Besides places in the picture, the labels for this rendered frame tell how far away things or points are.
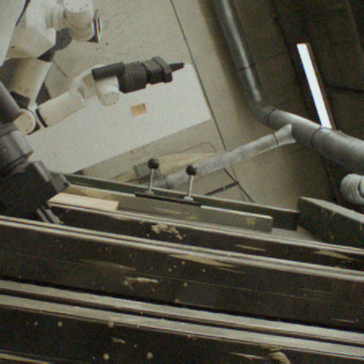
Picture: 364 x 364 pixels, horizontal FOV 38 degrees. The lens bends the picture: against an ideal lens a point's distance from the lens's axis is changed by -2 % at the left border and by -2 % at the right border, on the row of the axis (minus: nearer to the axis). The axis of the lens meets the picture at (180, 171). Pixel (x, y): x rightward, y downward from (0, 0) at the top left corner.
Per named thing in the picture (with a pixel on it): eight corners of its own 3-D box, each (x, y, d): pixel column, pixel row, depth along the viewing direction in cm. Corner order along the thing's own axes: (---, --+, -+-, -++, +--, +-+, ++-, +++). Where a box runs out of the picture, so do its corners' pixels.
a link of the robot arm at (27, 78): (-9, 123, 150) (19, 53, 144) (-3, 111, 162) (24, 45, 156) (29, 139, 153) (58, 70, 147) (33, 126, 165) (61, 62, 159)
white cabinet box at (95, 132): (6, 131, 561) (184, 61, 565) (28, 179, 575) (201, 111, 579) (-8, 140, 502) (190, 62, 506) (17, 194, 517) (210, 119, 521)
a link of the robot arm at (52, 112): (80, 115, 154) (23, 146, 155) (80, 106, 164) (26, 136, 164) (61, 84, 150) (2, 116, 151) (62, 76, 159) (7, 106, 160)
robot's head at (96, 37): (69, 0, 127) (100, 5, 127) (73, 24, 135) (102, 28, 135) (63, 19, 124) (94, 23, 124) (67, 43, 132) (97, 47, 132)
